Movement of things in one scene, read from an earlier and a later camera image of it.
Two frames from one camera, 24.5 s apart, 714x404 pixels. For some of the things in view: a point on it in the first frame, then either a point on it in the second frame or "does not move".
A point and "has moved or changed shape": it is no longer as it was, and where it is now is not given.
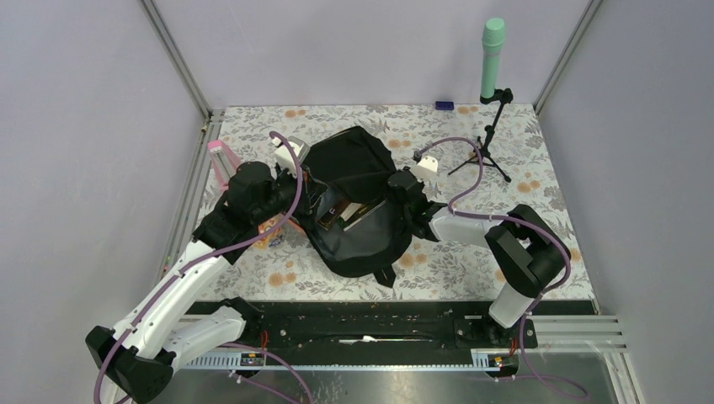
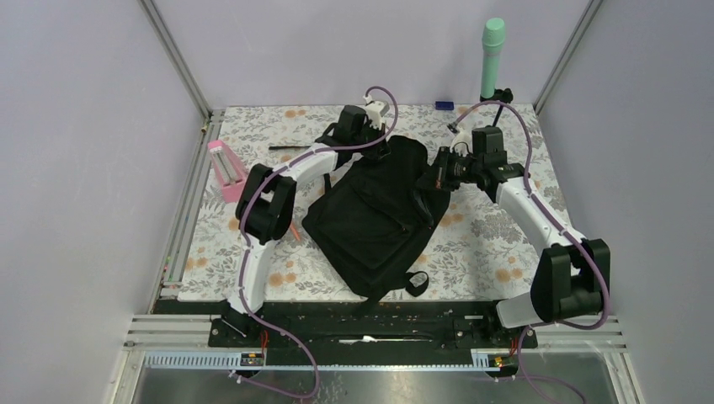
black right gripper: x=423 y=185 -> x=440 y=180
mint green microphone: x=492 y=39 does not move
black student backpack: x=354 y=164 has moved or changed shape
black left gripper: x=304 y=204 -> x=375 y=151
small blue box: x=444 y=105 does not move
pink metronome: x=225 y=162 does not move
